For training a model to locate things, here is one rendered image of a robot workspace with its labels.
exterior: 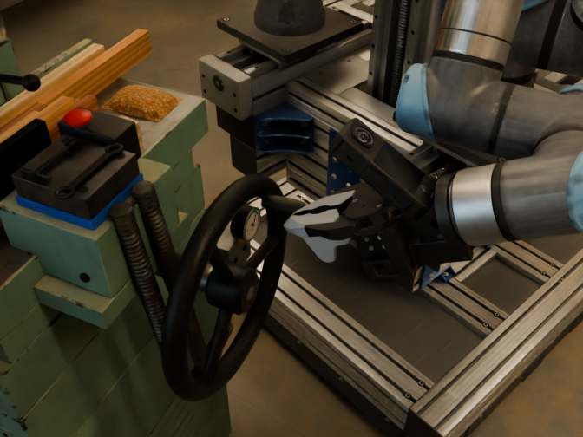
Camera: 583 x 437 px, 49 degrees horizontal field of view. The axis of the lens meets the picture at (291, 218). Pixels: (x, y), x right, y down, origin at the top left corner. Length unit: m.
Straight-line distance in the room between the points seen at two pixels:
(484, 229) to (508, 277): 1.12
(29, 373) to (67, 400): 0.11
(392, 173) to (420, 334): 0.95
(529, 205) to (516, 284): 1.13
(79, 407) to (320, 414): 0.81
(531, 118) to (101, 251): 0.45
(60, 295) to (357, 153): 0.36
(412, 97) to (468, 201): 0.14
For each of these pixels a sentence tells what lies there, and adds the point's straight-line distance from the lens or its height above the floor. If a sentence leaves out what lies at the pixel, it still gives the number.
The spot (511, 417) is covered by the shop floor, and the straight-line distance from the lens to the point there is 1.72.
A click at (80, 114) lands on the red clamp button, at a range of 0.74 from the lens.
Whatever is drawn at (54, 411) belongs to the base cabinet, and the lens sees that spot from 0.91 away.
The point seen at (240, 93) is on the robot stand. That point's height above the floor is 0.75.
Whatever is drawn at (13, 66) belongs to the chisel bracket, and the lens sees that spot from 0.84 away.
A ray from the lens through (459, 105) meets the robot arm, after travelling 0.67.
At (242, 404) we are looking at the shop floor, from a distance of 1.66.
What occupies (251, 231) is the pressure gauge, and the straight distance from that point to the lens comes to 1.11.
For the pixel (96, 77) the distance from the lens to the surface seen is 1.02.
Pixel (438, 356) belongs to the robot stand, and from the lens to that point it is 1.52.
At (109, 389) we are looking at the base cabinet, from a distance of 1.01.
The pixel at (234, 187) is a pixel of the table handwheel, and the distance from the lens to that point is 0.72.
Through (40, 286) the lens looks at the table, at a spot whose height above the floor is 0.87.
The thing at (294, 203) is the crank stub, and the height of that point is 0.91.
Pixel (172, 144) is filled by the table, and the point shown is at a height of 0.88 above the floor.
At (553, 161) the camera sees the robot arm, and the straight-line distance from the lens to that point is 0.59.
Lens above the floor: 1.40
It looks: 41 degrees down
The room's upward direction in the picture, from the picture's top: straight up
